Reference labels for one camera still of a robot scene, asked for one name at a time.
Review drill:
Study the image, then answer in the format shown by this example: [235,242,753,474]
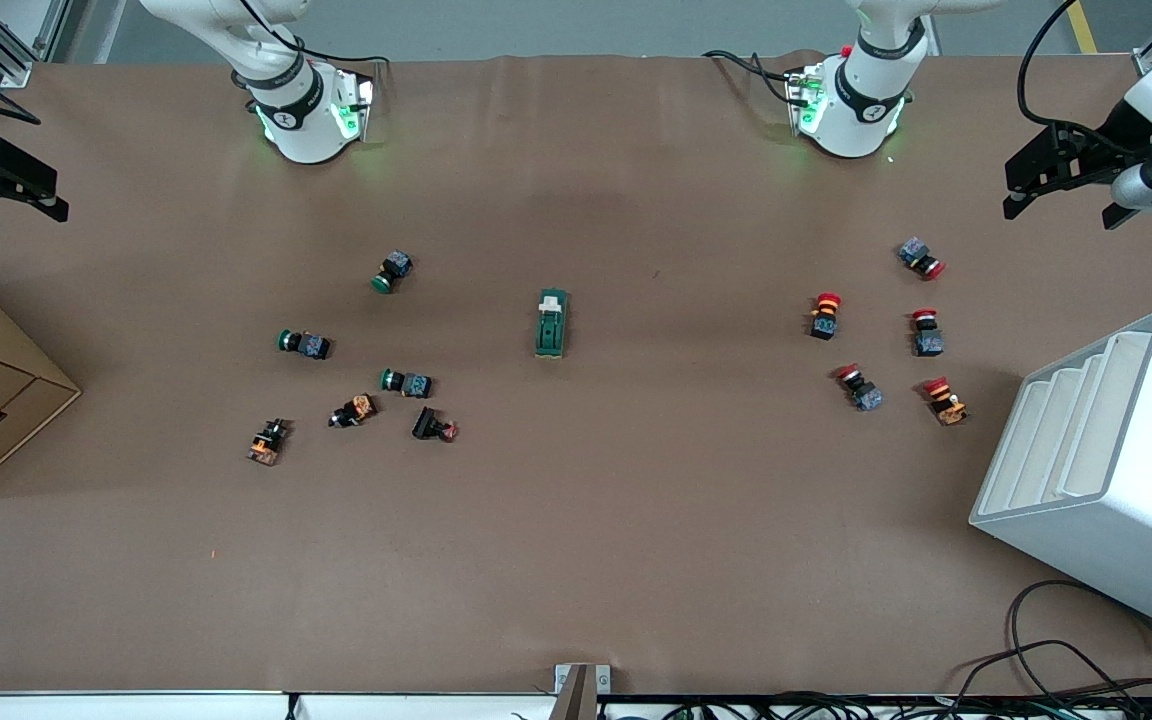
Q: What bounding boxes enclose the green load switch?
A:
[534,288,570,360]

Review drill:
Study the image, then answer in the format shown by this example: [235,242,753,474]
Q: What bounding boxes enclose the red mushroom button grey block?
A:
[911,308,945,358]
[833,363,885,413]
[898,236,947,282]

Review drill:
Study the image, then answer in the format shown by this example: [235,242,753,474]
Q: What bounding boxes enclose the red mushroom button orange block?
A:
[808,292,844,342]
[922,376,969,427]

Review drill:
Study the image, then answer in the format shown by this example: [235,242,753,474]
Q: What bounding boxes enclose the white stepped rack bin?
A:
[969,308,1152,644]

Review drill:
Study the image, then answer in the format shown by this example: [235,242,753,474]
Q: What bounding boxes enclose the brown paper table cover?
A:
[0,52,1152,696]

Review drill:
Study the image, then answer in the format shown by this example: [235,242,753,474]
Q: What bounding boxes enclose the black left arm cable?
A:
[1016,0,1152,156]

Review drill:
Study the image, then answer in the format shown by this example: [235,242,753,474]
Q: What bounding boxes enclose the green push button switch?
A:
[379,368,434,399]
[277,328,333,362]
[371,250,414,295]

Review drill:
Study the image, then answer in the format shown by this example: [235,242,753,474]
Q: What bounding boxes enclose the black left base cable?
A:
[703,48,807,106]

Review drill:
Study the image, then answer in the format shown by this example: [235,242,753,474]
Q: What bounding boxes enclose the black base cable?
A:
[236,0,392,66]
[703,48,807,106]

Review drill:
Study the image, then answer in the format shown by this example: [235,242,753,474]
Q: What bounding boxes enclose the black selector switch orange block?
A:
[247,418,293,467]
[328,393,379,430]

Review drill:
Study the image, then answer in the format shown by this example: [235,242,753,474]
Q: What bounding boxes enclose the black right base cable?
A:
[236,0,392,66]

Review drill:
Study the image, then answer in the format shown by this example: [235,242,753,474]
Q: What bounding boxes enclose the looped black floor cable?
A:
[946,578,1152,701]

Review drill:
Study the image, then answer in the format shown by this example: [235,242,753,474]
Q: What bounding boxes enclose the black switch with red lens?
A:
[411,405,460,444]

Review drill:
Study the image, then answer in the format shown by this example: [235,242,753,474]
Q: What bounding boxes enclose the white table edge rail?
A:
[0,688,557,720]

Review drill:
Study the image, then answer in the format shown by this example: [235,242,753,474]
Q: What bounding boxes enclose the black cable bundle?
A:
[596,688,1152,720]

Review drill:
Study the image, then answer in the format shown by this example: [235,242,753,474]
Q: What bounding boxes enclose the metal table edge bracket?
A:
[554,663,611,720]

